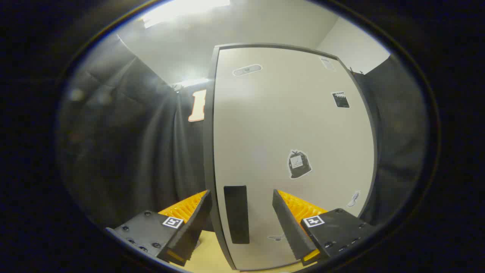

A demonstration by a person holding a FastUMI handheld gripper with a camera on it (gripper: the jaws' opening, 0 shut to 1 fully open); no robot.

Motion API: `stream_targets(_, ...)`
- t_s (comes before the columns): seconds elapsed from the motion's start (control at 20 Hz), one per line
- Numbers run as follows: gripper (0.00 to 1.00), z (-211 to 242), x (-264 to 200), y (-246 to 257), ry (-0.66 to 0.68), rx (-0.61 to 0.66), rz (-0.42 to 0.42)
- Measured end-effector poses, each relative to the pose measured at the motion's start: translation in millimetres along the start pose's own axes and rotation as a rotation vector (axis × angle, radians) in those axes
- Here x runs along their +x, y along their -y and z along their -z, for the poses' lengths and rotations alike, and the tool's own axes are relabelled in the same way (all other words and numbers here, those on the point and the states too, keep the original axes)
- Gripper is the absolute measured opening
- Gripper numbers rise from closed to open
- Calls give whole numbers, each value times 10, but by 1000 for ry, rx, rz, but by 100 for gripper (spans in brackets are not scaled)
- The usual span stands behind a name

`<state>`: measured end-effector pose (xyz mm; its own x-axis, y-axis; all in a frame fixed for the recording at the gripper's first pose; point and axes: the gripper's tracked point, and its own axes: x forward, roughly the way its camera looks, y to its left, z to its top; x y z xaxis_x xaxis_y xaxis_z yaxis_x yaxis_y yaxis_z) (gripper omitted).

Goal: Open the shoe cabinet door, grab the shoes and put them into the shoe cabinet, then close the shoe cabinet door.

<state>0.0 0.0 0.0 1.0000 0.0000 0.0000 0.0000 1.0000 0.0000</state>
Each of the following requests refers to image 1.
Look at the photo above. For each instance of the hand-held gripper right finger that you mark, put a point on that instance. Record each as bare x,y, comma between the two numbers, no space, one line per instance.
290,231

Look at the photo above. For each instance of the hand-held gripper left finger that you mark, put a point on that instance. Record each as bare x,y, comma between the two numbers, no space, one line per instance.
195,227

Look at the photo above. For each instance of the grey shoe cabinet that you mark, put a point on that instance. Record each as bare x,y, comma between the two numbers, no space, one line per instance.
209,151

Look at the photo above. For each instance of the white shoe cabinet door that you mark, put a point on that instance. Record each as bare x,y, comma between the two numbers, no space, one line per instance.
265,132

